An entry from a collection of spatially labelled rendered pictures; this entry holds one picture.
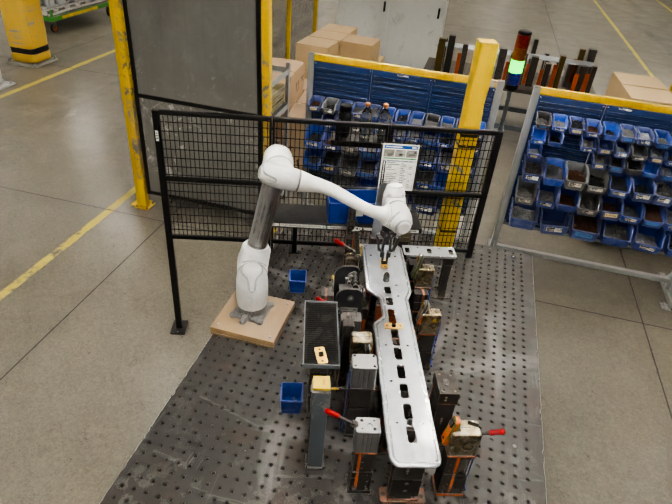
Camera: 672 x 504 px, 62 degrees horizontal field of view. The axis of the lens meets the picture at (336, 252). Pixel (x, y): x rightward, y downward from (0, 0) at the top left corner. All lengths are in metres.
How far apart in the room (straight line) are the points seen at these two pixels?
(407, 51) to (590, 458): 6.75
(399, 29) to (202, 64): 4.91
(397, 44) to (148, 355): 6.52
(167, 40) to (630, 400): 4.11
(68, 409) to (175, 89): 2.51
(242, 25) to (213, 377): 2.61
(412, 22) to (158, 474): 7.61
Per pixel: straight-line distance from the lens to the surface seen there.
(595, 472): 3.64
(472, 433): 2.11
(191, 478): 2.36
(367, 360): 2.19
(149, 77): 4.84
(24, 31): 9.50
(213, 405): 2.56
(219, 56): 4.47
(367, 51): 6.87
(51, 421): 3.62
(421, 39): 8.96
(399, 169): 3.22
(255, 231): 2.84
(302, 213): 3.20
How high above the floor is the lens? 2.65
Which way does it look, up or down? 34 degrees down
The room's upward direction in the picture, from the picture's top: 5 degrees clockwise
